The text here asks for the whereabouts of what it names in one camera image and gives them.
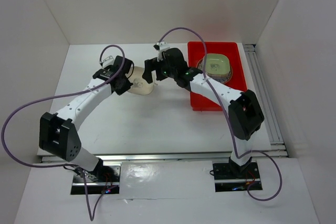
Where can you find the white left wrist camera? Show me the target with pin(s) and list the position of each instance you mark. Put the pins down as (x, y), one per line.
(107, 61)

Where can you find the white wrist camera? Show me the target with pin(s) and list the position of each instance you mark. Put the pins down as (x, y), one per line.
(107, 61)
(161, 47)

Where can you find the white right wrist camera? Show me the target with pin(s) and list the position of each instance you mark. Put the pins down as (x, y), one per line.
(161, 47)

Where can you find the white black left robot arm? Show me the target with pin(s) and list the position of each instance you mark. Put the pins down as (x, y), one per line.
(58, 132)

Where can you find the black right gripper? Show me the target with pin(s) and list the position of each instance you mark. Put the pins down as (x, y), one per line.
(150, 65)

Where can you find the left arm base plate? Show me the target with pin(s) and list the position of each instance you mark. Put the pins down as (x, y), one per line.
(109, 184)

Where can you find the aluminium rail frame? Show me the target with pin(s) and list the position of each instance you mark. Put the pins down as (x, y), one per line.
(162, 125)

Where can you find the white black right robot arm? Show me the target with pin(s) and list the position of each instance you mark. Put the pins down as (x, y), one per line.
(242, 110)

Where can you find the green square panda dish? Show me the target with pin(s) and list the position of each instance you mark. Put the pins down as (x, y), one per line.
(217, 64)

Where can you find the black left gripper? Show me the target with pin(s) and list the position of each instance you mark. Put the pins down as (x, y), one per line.
(126, 86)

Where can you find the cream square panda dish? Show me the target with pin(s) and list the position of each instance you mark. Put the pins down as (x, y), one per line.
(139, 85)

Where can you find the round floral patterned plate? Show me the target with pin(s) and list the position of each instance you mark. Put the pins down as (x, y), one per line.
(222, 79)

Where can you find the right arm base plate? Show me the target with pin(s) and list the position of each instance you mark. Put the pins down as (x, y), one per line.
(226, 181)

